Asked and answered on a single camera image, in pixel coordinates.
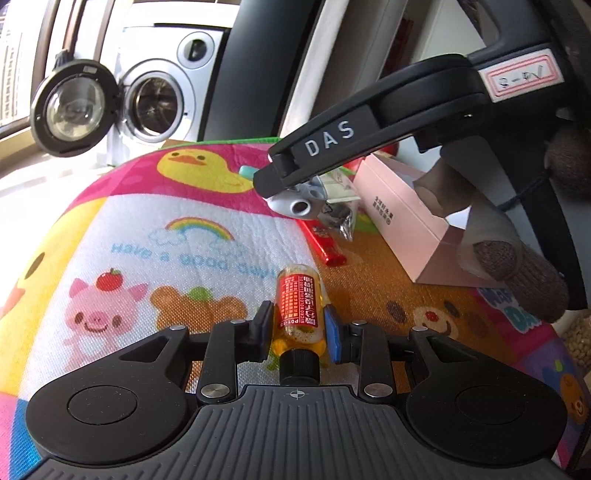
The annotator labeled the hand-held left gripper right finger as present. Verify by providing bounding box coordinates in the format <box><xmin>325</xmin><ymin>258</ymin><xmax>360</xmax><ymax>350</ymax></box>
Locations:
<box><xmin>323</xmin><ymin>305</ymin><xmax>483</xmax><ymax>404</ymax></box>

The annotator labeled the person's right hand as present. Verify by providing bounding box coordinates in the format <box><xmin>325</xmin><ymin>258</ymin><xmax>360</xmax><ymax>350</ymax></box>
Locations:
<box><xmin>412</xmin><ymin>154</ymin><xmax>570</xmax><ymax>324</ymax></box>

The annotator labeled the small orange bottle red label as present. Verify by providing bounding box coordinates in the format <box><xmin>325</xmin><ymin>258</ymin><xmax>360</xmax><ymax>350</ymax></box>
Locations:
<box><xmin>271</xmin><ymin>264</ymin><xmax>329</xmax><ymax>385</ymax></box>

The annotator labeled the pink cardboard box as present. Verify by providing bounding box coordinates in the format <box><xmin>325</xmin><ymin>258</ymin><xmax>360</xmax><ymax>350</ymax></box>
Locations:
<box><xmin>353</xmin><ymin>154</ymin><xmax>513</xmax><ymax>285</ymax></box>

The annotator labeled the red lighter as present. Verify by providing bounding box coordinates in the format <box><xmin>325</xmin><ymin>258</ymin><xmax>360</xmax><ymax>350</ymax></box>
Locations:
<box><xmin>298</xmin><ymin>219</ymin><xmax>347</xmax><ymax>268</ymax></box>

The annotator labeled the white printed packet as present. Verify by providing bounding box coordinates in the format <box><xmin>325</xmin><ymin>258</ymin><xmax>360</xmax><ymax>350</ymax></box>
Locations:
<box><xmin>323</xmin><ymin>169</ymin><xmax>362</xmax><ymax>204</ymax></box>

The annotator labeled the round washing machine door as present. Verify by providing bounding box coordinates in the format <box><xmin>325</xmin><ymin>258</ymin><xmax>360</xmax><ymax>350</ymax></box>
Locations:
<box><xmin>31</xmin><ymin>54</ymin><xmax>123</xmax><ymax>158</ymax></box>

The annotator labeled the silver washing machine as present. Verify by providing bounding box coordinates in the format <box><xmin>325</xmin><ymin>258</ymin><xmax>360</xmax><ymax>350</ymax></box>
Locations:
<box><xmin>107</xmin><ymin>2</ymin><xmax>232</xmax><ymax>167</ymax></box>

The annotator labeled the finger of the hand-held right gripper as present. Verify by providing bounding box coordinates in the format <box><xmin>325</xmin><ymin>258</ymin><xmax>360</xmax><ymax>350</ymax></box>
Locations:
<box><xmin>252</xmin><ymin>158</ymin><xmax>325</xmax><ymax>198</ymax></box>

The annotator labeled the window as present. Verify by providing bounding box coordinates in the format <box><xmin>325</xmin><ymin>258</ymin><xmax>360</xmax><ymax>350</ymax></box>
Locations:
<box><xmin>0</xmin><ymin>0</ymin><xmax>51</xmax><ymax>139</ymax></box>

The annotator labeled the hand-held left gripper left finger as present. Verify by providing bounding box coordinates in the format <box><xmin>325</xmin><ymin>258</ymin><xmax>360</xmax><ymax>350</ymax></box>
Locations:
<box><xmin>119</xmin><ymin>300</ymin><xmax>275</xmax><ymax>406</ymax></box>

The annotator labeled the colourful printed play mat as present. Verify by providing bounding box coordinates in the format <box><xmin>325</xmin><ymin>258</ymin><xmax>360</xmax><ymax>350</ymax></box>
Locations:
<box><xmin>0</xmin><ymin>136</ymin><xmax>591</xmax><ymax>480</ymax></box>

